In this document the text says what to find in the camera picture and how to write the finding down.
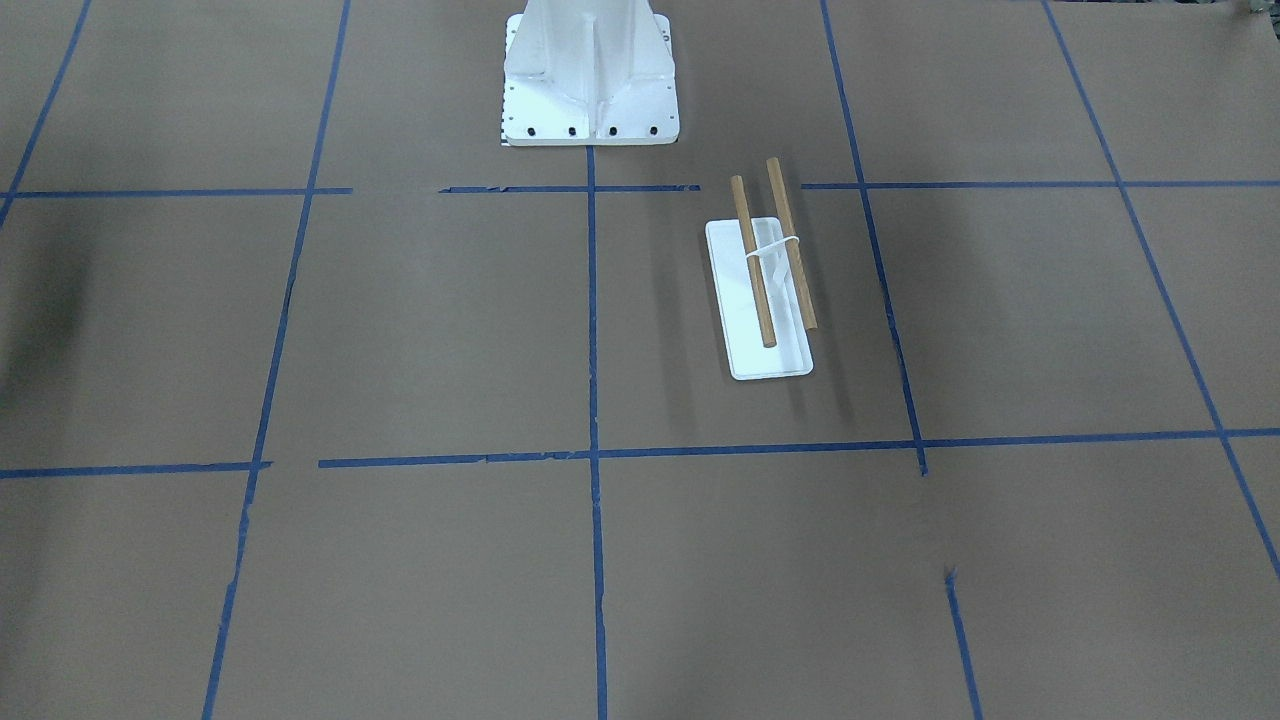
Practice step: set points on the wooden rack dowel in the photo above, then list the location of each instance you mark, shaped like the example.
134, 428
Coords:
757, 285
783, 207

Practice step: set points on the white rack wire bracket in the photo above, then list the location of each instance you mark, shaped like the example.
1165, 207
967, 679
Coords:
774, 259

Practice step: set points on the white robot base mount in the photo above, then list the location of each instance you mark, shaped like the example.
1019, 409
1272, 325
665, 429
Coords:
589, 73

